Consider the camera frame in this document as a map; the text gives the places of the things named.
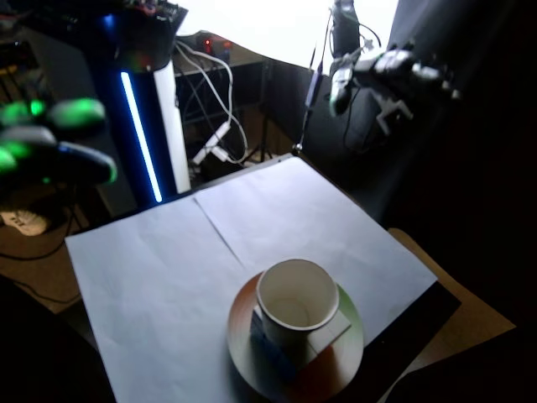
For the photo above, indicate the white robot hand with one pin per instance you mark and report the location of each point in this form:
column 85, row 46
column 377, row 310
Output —
column 25, row 142
column 342, row 90

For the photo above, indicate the white paper cup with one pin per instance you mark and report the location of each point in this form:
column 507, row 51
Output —
column 293, row 306

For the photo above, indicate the Rubik's cube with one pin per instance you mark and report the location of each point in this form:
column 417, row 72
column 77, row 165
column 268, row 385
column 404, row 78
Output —
column 331, row 331

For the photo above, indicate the round beige plate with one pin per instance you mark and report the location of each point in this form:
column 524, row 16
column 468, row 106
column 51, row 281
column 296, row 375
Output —
column 243, row 344

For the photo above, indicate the thin metal pole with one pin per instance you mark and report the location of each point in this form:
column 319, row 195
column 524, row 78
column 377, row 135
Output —
column 311, row 88

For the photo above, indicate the black upright stand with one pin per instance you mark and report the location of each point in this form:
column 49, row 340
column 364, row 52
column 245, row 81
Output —
column 345, row 25

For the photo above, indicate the black tripod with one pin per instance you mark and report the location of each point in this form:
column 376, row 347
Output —
column 263, row 142

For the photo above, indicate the black box with red lights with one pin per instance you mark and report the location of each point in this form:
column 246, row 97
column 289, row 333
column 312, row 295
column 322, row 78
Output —
column 216, row 45

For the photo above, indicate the white paper sheet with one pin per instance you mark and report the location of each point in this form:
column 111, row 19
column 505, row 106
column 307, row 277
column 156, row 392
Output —
column 159, row 285
column 302, row 218

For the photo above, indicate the black column with blue light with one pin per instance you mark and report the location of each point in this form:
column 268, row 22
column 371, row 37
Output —
column 126, row 50

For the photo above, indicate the white plug adapter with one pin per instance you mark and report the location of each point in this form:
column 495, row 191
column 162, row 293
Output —
column 212, row 144

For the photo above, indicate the black cloth backdrop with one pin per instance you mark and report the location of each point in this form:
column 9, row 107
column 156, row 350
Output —
column 482, row 210

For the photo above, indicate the black flat board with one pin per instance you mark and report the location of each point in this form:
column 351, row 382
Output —
column 419, row 319

